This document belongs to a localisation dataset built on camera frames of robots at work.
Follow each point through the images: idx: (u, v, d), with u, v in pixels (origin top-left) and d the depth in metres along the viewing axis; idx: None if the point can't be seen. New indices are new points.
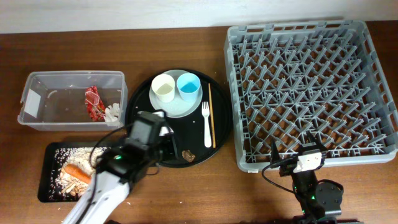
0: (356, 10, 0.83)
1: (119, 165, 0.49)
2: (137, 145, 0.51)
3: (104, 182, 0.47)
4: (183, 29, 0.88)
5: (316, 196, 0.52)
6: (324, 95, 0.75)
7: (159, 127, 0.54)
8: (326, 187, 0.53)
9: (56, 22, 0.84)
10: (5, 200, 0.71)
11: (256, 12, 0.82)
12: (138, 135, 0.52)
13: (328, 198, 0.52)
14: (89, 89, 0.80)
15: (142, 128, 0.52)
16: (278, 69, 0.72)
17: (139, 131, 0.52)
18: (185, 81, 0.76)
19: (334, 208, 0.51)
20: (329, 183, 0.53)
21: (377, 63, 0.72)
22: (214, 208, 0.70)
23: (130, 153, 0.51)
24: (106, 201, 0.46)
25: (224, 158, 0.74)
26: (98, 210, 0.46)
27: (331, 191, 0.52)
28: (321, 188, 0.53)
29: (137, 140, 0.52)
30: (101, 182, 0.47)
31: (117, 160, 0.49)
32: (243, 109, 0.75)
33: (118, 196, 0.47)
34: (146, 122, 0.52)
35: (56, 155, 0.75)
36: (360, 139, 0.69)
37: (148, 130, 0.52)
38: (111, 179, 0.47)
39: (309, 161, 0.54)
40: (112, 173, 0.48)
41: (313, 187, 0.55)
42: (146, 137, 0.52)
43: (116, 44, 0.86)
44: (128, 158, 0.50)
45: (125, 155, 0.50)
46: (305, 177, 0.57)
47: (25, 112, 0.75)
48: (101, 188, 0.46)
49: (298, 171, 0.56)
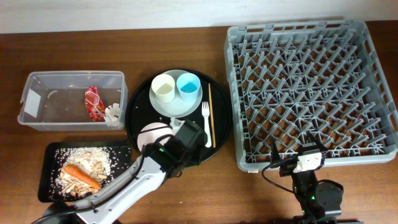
0: (356, 10, 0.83)
1: (161, 157, 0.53)
2: (178, 145, 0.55)
3: (150, 163, 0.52)
4: (183, 29, 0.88)
5: (317, 196, 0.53)
6: (324, 95, 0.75)
7: (199, 136, 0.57)
8: (326, 187, 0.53)
9: (56, 22, 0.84)
10: (5, 200, 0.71)
11: (256, 12, 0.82)
12: (181, 137, 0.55)
13: (328, 198, 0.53)
14: (89, 89, 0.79)
15: (185, 133, 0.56)
16: (278, 69, 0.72)
17: (180, 134, 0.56)
18: (185, 81, 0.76)
19: (334, 207, 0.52)
20: (330, 183, 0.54)
21: (377, 63, 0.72)
22: (214, 208, 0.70)
23: (171, 150, 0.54)
24: (146, 182, 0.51)
25: (224, 158, 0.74)
26: (135, 188, 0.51)
27: (331, 191, 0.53)
28: (321, 188, 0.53)
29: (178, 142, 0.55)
30: (146, 162, 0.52)
31: (161, 152, 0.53)
32: (243, 109, 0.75)
33: (155, 182, 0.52)
34: (189, 127, 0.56)
35: (56, 155, 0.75)
36: (360, 139, 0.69)
37: (189, 137, 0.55)
38: (153, 164, 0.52)
39: (309, 161, 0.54)
40: (152, 164, 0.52)
41: (313, 186, 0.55)
42: (187, 142, 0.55)
43: (116, 44, 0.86)
44: (170, 151, 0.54)
45: (168, 149, 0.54)
46: (305, 177, 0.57)
47: (25, 112, 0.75)
48: (144, 168, 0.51)
49: (298, 171, 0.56)
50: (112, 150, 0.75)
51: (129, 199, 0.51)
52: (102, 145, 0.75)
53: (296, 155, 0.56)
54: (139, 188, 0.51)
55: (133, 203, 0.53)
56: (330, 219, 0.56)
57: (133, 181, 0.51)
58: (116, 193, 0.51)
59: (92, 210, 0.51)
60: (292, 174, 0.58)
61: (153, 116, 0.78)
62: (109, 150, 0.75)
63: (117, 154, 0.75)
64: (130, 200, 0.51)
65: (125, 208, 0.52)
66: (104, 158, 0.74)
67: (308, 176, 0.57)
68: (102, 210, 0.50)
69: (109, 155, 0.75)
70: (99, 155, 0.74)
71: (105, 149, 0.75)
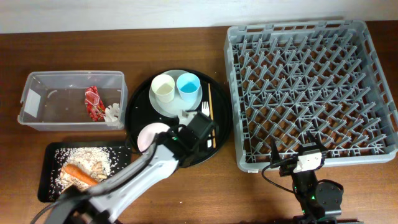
0: (356, 10, 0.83)
1: (175, 144, 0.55)
2: (192, 135, 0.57)
3: (162, 153, 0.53)
4: (183, 29, 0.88)
5: (318, 196, 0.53)
6: (324, 95, 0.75)
7: (211, 127, 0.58)
8: (327, 186, 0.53)
9: (56, 22, 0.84)
10: (5, 200, 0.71)
11: (256, 12, 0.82)
12: (195, 129, 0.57)
13: (329, 198, 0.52)
14: (89, 89, 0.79)
15: (200, 123, 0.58)
16: (278, 69, 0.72)
17: (193, 124, 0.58)
18: (185, 81, 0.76)
19: (334, 207, 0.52)
20: (331, 183, 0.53)
21: (377, 63, 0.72)
22: (214, 208, 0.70)
23: (185, 137, 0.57)
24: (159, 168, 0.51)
25: (224, 158, 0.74)
26: (150, 174, 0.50)
27: (332, 191, 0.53)
28: (322, 188, 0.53)
29: (190, 132, 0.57)
30: (158, 150, 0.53)
31: (174, 139, 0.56)
32: (243, 109, 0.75)
33: (166, 169, 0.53)
34: (204, 118, 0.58)
35: (56, 155, 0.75)
36: (360, 139, 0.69)
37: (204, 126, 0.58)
38: (166, 152, 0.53)
39: (310, 161, 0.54)
40: (165, 151, 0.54)
41: (314, 186, 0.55)
42: (201, 132, 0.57)
43: (116, 44, 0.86)
44: (181, 139, 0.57)
45: (180, 140, 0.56)
46: (305, 177, 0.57)
47: (25, 112, 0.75)
48: (157, 156, 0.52)
49: (298, 171, 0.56)
50: (112, 150, 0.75)
51: (142, 186, 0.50)
52: (102, 145, 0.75)
53: (296, 155, 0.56)
54: (153, 174, 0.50)
55: (141, 193, 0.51)
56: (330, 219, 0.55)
57: (147, 167, 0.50)
58: (132, 178, 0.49)
59: (104, 196, 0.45)
60: (291, 173, 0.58)
61: (153, 116, 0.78)
62: (109, 150, 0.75)
63: (117, 154, 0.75)
64: (140, 188, 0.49)
65: (137, 195, 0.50)
66: (104, 158, 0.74)
67: (309, 175, 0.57)
68: (115, 196, 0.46)
69: (109, 155, 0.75)
70: (99, 155, 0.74)
71: (105, 149, 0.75)
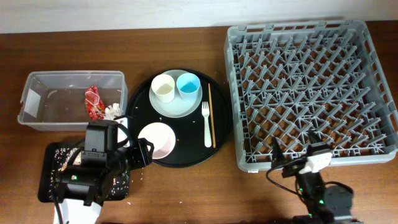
0: (356, 10, 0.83)
1: (80, 185, 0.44)
2: (95, 157, 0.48)
3: (67, 211, 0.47)
4: (183, 29, 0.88)
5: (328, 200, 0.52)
6: (324, 95, 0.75)
7: (109, 138, 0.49)
8: (337, 191, 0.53)
9: (57, 22, 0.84)
10: (5, 200, 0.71)
11: (257, 12, 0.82)
12: (94, 144, 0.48)
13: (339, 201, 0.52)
14: (89, 89, 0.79)
15: (94, 139, 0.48)
16: (278, 69, 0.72)
17: (94, 140, 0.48)
18: (185, 81, 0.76)
19: (344, 212, 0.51)
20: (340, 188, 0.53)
21: (377, 63, 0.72)
22: (214, 208, 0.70)
23: (91, 169, 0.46)
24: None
25: (224, 158, 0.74)
26: None
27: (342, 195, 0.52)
28: (333, 193, 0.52)
29: (93, 152, 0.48)
30: (65, 212, 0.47)
31: (75, 179, 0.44)
32: (243, 109, 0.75)
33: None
34: (97, 130, 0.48)
35: (56, 155, 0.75)
36: (360, 139, 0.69)
37: (102, 138, 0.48)
38: (73, 205, 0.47)
39: (317, 162, 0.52)
40: (76, 190, 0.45)
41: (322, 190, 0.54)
42: (102, 144, 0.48)
43: (116, 44, 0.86)
44: (87, 175, 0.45)
45: (84, 172, 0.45)
46: (312, 180, 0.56)
47: (25, 112, 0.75)
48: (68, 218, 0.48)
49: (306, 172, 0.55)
50: None
51: None
52: None
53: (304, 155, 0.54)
54: None
55: None
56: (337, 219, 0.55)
57: None
58: None
59: None
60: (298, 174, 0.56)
61: (153, 116, 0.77)
62: None
63: None
64: None
65: None
66: None
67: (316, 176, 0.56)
68: None
69: None
70: None
71: None
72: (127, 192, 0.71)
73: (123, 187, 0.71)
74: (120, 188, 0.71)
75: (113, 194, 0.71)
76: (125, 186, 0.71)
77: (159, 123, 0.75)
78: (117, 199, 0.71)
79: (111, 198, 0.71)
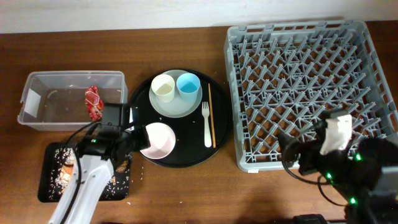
0: (356, 10, 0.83)
1: (97, 147, 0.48)
2: (111, 129, 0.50)
3: (88, 162, 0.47)
4: (183, 29, 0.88)
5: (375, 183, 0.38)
6: (324, 95, 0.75)
7: (123, 114, 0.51)
8: (392, 167, 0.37)
9: (57, 22, 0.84)
10: (5, 200, 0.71)
11: (257, 12, 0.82)
12: (110, 119, 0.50)
13: (389, 188, 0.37)
14: (89, 89, 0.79)
15: (109, 114, 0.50)
16: (278, 69, 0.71)
17: (107, 116, 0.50)
18: (185, 81, 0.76)
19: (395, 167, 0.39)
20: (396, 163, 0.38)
21: (377, 63, 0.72)
22: (214, 208, 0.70)
23: (105, 139, 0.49)
24: (95, 180, 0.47)
25: (223, 158, 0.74)
26: (86, 192, 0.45)
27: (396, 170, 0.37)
28: (385, 168, 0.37)
29: (109, 126, 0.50)
30: (86, 163, 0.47)
31: (94, 142, 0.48)
32: (243, 110, 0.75)
33: (97, 182, 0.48)
34: (113, 107, 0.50)
35: (56, 155, 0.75)
36: (356, 123, 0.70)
37: (117, 114, 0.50)
38: (94, 158, 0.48)
39: (337, 122, 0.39)
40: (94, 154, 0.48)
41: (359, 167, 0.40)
42: (117, 121, 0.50)
43: (116, 44, 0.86)
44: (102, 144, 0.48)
45: (99, 141, 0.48)
46: (342, 162, 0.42)
47: (25, 113, 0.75)
48: (86, 168, 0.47)
49: (331, 150, 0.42)
50: None
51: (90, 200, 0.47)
52: None
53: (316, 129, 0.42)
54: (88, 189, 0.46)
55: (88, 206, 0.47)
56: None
57: (81, 186, 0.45)
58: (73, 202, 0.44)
59: None
60: (312, 157, 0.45)
61: (153, 116, 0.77)
62: None
63: None
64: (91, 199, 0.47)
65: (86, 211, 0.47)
66: None
67: (359, 157, 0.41)
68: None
69: None
70: None
71: None
72: (127, 192, 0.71)
73: (123, 187, 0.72)
74: (120, 188, 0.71)
75: (113, 194, 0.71)
76: (125, 186, 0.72)
77: (157, 123, 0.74)
78: (117, 199, 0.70)
79: (111, 198, 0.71)
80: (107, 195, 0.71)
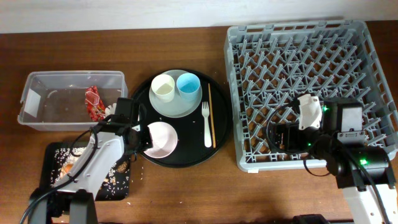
0: (356, 10, 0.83)
1: (111, 130, 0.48)
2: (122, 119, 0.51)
3: (105, 134, 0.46)
4: (183, 29, 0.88)
5: (339, 122, 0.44)
6: (324, 95, 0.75)
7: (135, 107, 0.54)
8: (347, 106, 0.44)
9: (57, 22, 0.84)
10: (5, 200, 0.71)
11: (257, 12, 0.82)
12: (122, 111, 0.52)
13: (351, 122, 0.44)
14: (89, 89, 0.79)
15: (120, 106, 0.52)
16: (278, 69, 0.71)
17: (119, 108, 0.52)
18: (185, 81, 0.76)
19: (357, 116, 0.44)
20: (351, 102, 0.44)
21: (377, 63, 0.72)
22: (214, 208, 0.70)
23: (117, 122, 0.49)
24: (110, 148, 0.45)
25: (223, 159, 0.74)
26: (101, 157, 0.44)
27: (352, 107, 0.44)
28: (343, 109, 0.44)
29: (120, 116, 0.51)
30: (102, 135, 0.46)
31: (109, 124, 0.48)
32: (243, 110, 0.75)
33: (112, 155, 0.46)
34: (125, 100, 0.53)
35: (56, 155, 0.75)
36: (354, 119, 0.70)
37: (129, 106, 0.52)
38: (108, 134, 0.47)
39: (302, 99, 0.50)
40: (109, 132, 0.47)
41: (329, 116, 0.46)
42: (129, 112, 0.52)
43: (115, 44, 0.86)
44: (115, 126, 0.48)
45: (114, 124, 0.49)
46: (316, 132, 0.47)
47: (25, 112, 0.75)
48: (102, 139, 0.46)
49: (306, 125, 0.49)
50: None
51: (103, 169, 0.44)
52: None
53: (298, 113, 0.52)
54: (102, 156, 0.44)
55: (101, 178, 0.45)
56: (371, 150, 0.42)
57: (97, 150, 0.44)
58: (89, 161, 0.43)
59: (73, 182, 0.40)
60: (291, 132, 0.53)
61: (153, 116, 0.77)
62: None
63: None
64: (103, 171, 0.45)
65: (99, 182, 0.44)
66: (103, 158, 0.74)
67: (326, 107, 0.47)
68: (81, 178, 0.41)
69: None
70: None
71: None
72: (127, 192, 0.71)
73: (123, 187, 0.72)
74: (120, 188, 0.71)
75: (113, 194, 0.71)
76: (125, 186, 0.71)
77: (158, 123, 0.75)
78: (117, 199, 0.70)
79: (111, 198, 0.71)
80: (107, 195, 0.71)
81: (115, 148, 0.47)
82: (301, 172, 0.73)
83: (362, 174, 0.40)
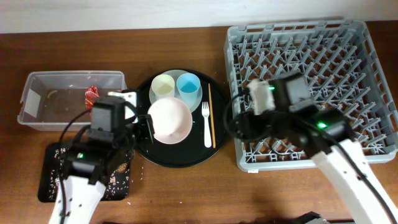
0: (356, 10, 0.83)
1: (86, 163, 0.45)
2: (102, 135, 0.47)
3: (71, 188, 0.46)
4: (183, 29, 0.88)
5: (287, 94, 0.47)
6: (324, 95, 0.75)
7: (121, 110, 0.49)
8: (290, 79, 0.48)
9: (57, 22, 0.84)
10: (5, 200, 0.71)
11: (256, 12, 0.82)
12: (101, 123, 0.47)
13: (298, 93, 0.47)
14: (89, 89, 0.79)
15: (101, 114, 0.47)
16: (278, 69, 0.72)
17: (99, 118, 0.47)
18: (185, 81, 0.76)
19: (301, 88, 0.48)
20: (293, 77, 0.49)
21: (377, 63, 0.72)
22: (214, 208, 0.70)
23: (96, 149, 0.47)
24: (83, 206, 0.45)
25: (223, 159, 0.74)
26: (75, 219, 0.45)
27: (293, 79, 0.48)
28: (287, 83, 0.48)
29: (99, 130, 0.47)
30: (69, 190, 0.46)
31: (80, 158, 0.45)
32: (243, 110, 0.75)
33: (89, 208, 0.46)
34: (104, 109, 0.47)
35: (56, 155, 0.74)
36: (351, 108, 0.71)
37: (109, 117, 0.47)
38: (78, 183, 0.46)
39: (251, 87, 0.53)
40: (82, 170, 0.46)
41: (276, 95, 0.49)
42: (109, 124, 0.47)
43: (115, 44, 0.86)
44: (92, 157, 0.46)
45: (87, 154, 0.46)
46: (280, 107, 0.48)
47: (25, 113, 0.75)
48: (71, 196, 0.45)
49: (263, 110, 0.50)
50: None
51: None
52: None
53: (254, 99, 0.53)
54: (76, 217, 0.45)
55: None
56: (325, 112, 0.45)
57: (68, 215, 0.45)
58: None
59: None
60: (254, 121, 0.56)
61: None
62: None
63: None
64: None
65: None
66: None
67: (271, 87, 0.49)
68: None
69: None
70: None
71: None
72: (127, 192, 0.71)
73: (123, 187, 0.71)
74: (120, 188, 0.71)
75: (113, 194, 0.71)
76: (125, 186, 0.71)
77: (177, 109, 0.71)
78: (117, 199, 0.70)
79: (111, 198, 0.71)
80: (107, 195, 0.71)
81: (87, 205, 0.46)
82: (301, 172, 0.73)
83: (325, 137, 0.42)
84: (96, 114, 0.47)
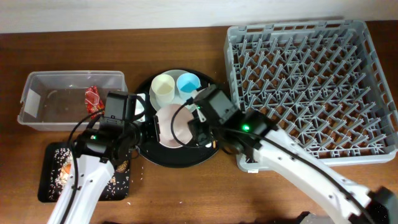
0: (356, 10, 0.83)
1: (99, 143, 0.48)
2: (114, 122, 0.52)
3: (84, 165, 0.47)
4: (183, 29, 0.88)
5: (213, 112, 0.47)
6: (324, 95, 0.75)
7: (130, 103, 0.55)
8: (211, 97, 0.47)
9: (57, 22, 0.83)
10: (5, 200, 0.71)
11: (257, 12, 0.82)
12: (112, 112, 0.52)
13: (221, 106, 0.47)
14: (89, 89, 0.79)
15: (113, 103, 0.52)
16: (278, 69, 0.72)
17: (111, 107, 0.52)
18: (185, 81, 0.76)
19: (224, 102, 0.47)
20: (214, 93, 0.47)
21: (377, 63, 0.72)
22: (214, 208, 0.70)
23: (107, 133, 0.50)
24: (92, 183, 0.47)
25: (224, 159, 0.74)
26: (85, 195, 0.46)
27: (212, 96, 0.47)
28: (209, 101, 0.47)
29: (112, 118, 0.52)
30: (83, 165, 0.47)
31: (94, 139, 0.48)
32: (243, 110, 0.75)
33: (97, 186, 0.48)
34: (117, 98, 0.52)
35: (56, 155, 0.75)
36: (351, 108, 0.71)
37: (121, 106, 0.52)
38: (91, 160, 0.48)
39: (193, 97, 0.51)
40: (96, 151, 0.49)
41: (204, 111, 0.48)
42: (120, 112, 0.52)
43: (115, 43, 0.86)
44: (104, 138, 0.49)
45: (101, 135, 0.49)
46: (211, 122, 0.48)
47: (25, 113, 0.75)
48: (83, 172, 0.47)
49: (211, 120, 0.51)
50: None
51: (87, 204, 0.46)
52: None
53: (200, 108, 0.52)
54: (87, 192, 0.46)
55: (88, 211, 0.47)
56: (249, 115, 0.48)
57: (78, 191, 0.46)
58: (74, 200, 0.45)
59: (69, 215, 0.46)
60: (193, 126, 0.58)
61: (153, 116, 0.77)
62: None
63: None
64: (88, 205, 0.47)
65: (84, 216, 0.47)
66: None
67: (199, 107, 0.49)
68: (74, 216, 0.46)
69: None
70: None
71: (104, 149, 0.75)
72: (127, 192, 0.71)
73: (122, 187, 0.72)
74: (120, 188, 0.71)
75: (113, 194, 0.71)
76: (125, 186, 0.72)
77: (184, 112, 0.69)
78: (117, 199, 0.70)
79: (111, 198, 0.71)
80: (107, 195, 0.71)
81: (96, 182, 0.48)
82: None
83: (253, 137, 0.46)
84: (109, 104, 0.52)
